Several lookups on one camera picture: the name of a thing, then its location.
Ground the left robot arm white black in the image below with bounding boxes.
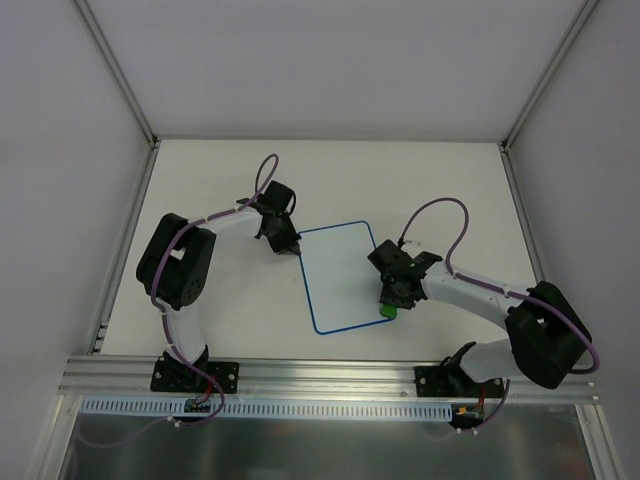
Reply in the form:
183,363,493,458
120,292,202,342
136,181,301,393

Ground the aluminium frame post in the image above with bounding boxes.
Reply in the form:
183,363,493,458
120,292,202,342
501,0,601,153
71,0,158,148

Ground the blue framed whiteboard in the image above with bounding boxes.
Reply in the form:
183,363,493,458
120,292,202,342
299,220,393,336

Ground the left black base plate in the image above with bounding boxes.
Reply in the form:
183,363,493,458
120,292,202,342
149,357,240,394

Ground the white slotted cable duct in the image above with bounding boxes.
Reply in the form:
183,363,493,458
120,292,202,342
79,396,453,423

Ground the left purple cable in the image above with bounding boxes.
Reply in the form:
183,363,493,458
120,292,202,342
74,153,280,448

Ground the left aluminium frame post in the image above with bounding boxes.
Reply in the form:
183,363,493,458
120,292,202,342
71,0,158,148

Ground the green whiteboard eraser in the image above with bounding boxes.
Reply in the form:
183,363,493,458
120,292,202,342
379,305,398,320

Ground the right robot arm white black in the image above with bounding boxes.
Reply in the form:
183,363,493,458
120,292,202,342
368,240,599,396

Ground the right aluminium frame post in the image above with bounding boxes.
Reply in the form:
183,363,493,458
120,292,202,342
501,0,601,153

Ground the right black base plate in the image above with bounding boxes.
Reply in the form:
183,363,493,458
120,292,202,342
413,366,505,399

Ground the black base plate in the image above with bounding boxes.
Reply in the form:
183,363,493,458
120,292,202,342
149,357,240,394
413,366,505,399

